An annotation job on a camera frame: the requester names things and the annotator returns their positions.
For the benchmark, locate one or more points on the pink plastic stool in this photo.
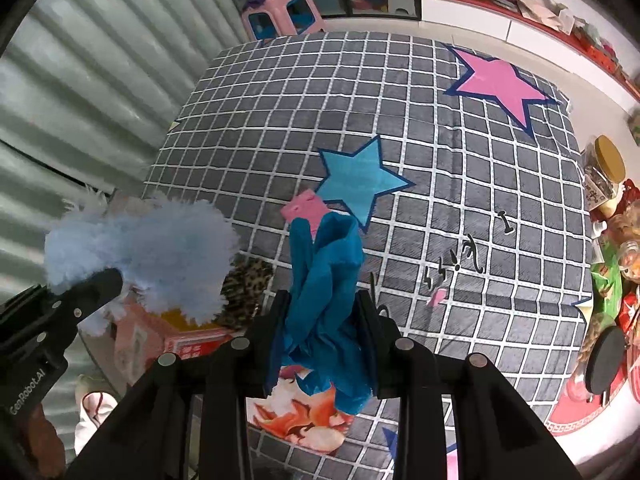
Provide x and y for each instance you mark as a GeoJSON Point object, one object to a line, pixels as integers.
{"type": "Point", "coordinates": [280, 2]}

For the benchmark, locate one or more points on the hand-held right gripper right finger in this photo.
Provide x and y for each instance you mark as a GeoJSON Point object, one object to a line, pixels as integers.
{"type": "Point", "coordinates": [370, 350]}

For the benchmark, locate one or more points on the white slipper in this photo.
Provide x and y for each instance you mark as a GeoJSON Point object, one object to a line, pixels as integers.
{"type": "Point", "coordinates": [92, 410]}

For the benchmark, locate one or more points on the black round disc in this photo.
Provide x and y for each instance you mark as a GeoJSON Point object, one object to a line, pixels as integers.
{"type": "Point", "coordinates": [605, 360]}

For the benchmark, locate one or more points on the red patterned floor mat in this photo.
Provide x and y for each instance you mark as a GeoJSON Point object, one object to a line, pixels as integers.
{"type": "Point", "coordinates": [575, 415]}

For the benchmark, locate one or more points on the light blue fluffy cloth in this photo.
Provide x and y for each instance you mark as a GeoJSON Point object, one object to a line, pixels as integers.
{"type": "Point", "coordinates": [150, 250]}

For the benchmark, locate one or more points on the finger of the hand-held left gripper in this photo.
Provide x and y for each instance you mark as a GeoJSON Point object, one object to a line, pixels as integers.
{"type": "Point", "coordinates": [90, 295]}

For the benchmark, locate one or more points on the cardboard box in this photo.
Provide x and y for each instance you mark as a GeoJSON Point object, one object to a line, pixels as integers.
{"type": "Point", "coordinates": [145, 345]}

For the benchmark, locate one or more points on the green bag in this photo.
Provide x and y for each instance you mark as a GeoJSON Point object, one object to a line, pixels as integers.
{"type": "Point", "coordinates": [607, 285]}

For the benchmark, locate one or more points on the person's left hand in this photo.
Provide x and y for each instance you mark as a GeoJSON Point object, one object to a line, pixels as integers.
{"type": "Point", "coordinates": [45, 440]}

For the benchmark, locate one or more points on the leopard print cloth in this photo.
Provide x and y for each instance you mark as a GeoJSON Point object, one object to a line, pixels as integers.
{"type": "Point", "coordinates": [245, 285]}

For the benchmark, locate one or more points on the pink cloth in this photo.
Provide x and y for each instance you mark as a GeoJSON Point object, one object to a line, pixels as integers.
{"type": "Point", "coordinates": [305, 207]}

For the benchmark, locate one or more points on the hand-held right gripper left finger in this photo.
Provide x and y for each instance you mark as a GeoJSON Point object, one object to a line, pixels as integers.
{"type": "Point", "coordinates": [275, 340]}

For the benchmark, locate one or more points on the pale green curtain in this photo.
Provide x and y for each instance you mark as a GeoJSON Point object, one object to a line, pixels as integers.
{"type": "Point", "coordinates": [100, 85]}

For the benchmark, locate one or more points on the teal cloth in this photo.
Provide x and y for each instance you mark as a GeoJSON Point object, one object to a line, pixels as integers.
{"type": "Point", "coordinates": [325, 300]}

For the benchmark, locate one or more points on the grey checked star blanket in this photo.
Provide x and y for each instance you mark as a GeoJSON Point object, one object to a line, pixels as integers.
{"type": "Point", "coordinates": [450, 185]}

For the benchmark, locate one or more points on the yellow lid clear jar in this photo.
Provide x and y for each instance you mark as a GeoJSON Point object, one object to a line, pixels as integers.
{"type": "Point", "coordinates": [607, 160]}

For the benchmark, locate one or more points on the yellow cloth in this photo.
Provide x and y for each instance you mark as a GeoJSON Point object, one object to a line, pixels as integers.
{"type": "Point", "coordinates": [175, 317]}

